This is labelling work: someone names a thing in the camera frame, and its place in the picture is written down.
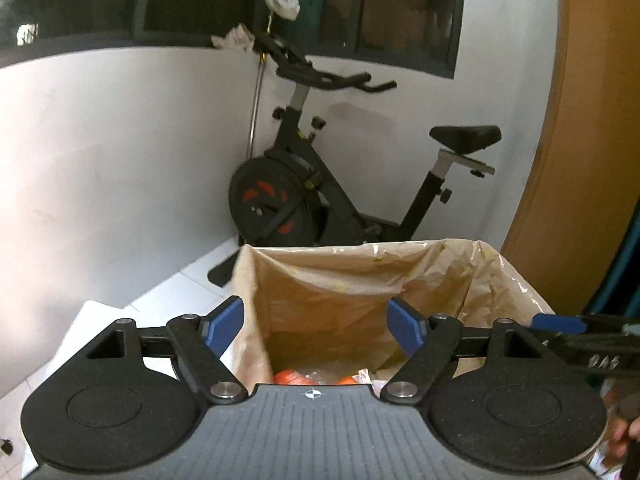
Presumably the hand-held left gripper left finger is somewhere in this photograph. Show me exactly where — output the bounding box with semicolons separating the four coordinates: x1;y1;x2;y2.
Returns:
75;296;249;406

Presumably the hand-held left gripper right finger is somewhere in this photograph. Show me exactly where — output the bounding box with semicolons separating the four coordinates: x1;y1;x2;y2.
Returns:
381;297;553;405

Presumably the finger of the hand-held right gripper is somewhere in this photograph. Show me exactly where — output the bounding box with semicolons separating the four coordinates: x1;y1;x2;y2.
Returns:
531;313;640;337
545;335;640;377

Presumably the taped cardboard box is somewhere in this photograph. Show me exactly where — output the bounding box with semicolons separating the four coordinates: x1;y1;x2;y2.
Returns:
231;240;556;386

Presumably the person's right hand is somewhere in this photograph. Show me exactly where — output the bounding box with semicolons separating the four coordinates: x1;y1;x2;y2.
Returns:
602;399;640;472

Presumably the teal curtain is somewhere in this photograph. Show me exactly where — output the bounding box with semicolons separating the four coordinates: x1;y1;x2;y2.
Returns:
582;227;640;318

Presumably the light checked bed sheet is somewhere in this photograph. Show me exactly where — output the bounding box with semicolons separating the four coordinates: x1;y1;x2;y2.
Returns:
20;300;236;480

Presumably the black exercise bike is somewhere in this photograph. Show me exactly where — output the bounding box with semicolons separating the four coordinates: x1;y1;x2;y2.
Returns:
207;30;502;288

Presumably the wooden door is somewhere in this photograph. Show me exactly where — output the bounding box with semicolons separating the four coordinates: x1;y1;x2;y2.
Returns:
500;0;640;317

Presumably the crumpled white cloth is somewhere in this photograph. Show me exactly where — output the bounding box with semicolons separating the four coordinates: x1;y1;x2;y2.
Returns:
211;23;257;54

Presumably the dark framed window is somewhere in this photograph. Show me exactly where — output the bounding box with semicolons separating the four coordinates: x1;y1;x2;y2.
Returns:
0;0;468;80

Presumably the white plastic bag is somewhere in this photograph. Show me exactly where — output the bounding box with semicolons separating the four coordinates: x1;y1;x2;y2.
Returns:
264;0;301;22

